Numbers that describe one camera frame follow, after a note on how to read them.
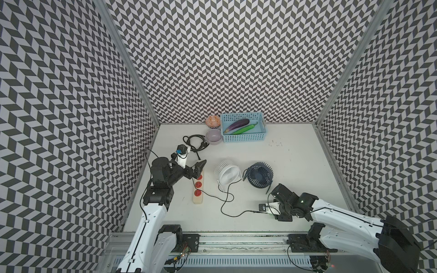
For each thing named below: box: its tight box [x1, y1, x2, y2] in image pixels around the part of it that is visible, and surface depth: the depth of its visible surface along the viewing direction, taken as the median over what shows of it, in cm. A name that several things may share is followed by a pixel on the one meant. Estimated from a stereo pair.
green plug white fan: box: [266, 205, 281, 216], surface depth 72 cm
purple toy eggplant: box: [223, 118, 250, 134], surface depth 114 cm
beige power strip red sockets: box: [192, 168, 205, 205], surface depth 88 cm
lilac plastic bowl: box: [204, 128, 224, 146], surface depth 107 cm
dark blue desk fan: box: [242, 161, 274, 195], surface depth 87 cm
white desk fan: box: [213, 158, 243, 193], surface depth 86 cm
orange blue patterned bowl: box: [205, 114, 221, 130], surface depth 122 cm
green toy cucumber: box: [231, 121, 259, 135], surface depth 113 cm
